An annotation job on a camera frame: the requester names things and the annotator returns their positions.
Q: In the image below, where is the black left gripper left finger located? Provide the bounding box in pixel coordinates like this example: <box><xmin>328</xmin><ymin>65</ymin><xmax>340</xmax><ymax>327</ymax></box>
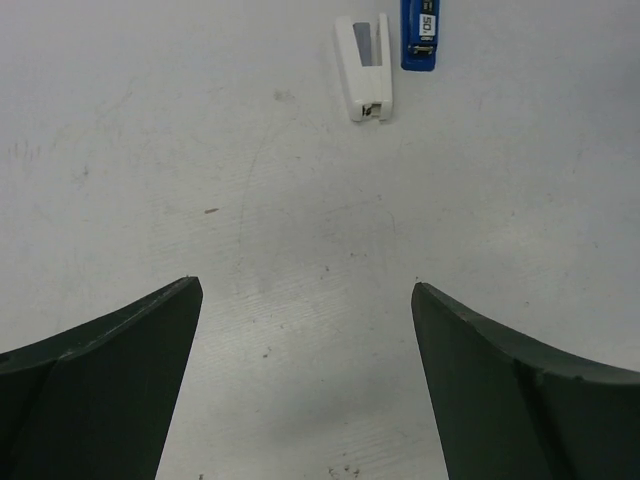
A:
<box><xmin>1</xmin><ymin>277</ymin><xmax>202</xmax><ymax>479</ymax></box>

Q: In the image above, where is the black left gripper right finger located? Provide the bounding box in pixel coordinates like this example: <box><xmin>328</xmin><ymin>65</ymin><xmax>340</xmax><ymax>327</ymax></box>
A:
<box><xmin>411</xmin><ymin>283</ymin><xmax>639</xmax><ymax>479</ymax></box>

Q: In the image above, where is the white stapler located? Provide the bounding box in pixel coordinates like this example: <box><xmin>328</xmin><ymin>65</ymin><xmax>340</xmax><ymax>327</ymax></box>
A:
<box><xmin>333</xmin><ymin>13</ymin><xmax>393</xmax><ymax>122</ymax></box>

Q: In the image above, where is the blue and black stapler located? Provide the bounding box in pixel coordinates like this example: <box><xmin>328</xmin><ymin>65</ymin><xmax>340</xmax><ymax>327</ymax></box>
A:
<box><xmin>400</xmin><ymin>0</ymin><xmax>440</xmax><ymax>72</ymax></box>

